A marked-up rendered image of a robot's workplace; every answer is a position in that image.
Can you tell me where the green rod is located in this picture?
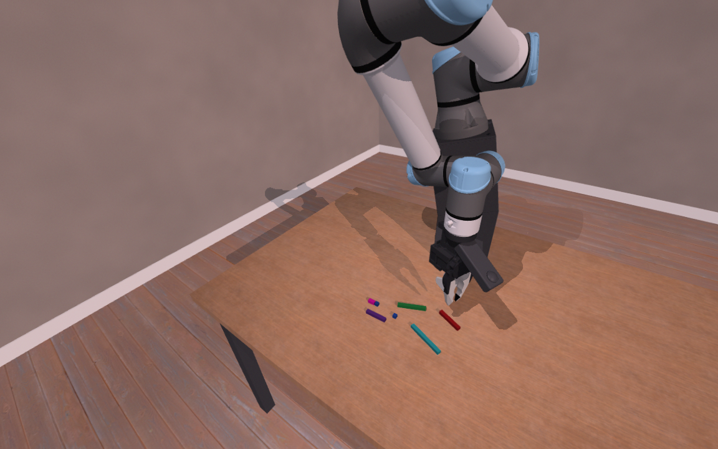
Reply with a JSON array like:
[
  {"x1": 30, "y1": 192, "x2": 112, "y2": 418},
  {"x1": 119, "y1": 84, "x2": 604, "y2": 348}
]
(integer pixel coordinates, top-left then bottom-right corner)
[{"x1": 398, "y1": 302, "x2": 426, "y2": 311}]

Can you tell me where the purple rod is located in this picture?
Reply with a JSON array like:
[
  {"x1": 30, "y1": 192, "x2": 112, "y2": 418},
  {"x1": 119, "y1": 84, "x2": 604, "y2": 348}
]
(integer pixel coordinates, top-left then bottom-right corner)
[{"x1": 366, "y1": 309, "x2": 386, "y2": 322}]

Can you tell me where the turquoise rod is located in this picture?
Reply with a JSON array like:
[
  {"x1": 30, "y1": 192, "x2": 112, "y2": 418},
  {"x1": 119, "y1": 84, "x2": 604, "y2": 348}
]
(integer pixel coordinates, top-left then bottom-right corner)
[{"x1": 411, "y1": 324, "x2": 441, "y2": 355}]

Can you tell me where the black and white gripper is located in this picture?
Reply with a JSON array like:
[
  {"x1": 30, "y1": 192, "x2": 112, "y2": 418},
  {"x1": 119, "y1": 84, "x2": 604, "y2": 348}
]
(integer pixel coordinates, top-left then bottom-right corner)
[{"x1": 429, "y1": 221, "x2": 477, "y2": 306}]

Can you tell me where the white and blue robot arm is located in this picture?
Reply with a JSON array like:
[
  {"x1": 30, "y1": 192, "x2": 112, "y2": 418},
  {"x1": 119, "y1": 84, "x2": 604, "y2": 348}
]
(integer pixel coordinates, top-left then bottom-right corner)
[{"x1": 337, "y1": 0, "x2": 539, "y2": 292}]

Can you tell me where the red rod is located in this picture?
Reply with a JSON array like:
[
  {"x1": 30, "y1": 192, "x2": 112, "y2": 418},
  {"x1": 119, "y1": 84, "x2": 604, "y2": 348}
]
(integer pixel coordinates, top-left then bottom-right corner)
[{"x1": 439, "y1": 310, "x2": 461, "y2": 331}]

